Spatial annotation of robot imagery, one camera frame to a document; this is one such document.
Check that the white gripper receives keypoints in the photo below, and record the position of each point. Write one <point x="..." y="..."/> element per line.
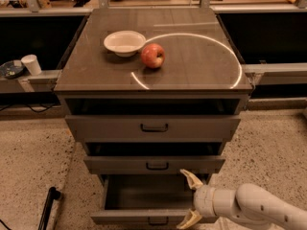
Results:
<point x="202" y="197"/>

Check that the grey bottom drawer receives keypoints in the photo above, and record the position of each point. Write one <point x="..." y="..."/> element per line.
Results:
<point x="144" y="200"/>

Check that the grey drawer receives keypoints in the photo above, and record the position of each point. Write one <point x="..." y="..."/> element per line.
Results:
<point x="152" y="128"/>
<point x="144" y="200"/>
<point x="153" y="164"/>

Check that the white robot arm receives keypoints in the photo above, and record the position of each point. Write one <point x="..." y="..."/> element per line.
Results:
<point x="249" y="205"/>

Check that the grey middle drawer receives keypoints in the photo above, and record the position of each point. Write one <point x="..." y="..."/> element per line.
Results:
<point x="153" y="164"/>

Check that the grey drawer cabinet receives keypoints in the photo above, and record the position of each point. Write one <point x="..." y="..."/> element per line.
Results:
<point x="200" y="76"/>

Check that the grey top drawer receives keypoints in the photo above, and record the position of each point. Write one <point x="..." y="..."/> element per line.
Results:
<point x="152" y="128"/>

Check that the black bar on floor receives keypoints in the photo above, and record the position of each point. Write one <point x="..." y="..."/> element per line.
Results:
<point x="53" y="194"/>

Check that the red apple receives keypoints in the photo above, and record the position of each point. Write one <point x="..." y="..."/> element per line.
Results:
<point x="153" y="55"/>

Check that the white bowl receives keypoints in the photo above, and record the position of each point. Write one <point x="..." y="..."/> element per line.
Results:
<point x="124" y="43"/>

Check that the white paper cup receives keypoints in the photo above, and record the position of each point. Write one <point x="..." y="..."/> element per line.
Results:
<point x="32" y="64"/>

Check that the dark patterned plate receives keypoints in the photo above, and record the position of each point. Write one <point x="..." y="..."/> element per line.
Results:
<point x="12" y="69"/>

